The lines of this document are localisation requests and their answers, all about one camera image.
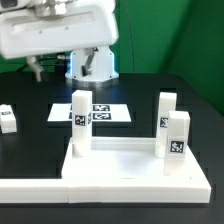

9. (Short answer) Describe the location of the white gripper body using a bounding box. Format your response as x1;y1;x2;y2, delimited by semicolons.
0;0;118;59

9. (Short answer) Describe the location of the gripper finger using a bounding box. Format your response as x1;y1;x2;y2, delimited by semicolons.
26;56;43;82
81;48;94;77

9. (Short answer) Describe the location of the white desk top tray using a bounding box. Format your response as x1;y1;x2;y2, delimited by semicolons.
61;137;202;185

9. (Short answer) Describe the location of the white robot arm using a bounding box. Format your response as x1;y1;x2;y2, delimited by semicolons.
0;0;119;86

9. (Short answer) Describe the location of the fiducial marker plate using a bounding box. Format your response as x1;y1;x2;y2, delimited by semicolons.
48;103;131;122

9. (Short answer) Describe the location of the white L-shaped corner guide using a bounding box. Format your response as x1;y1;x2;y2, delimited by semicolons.
0;142;212;204

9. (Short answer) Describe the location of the black cable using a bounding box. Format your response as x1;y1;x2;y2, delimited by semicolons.
14;54;72;73

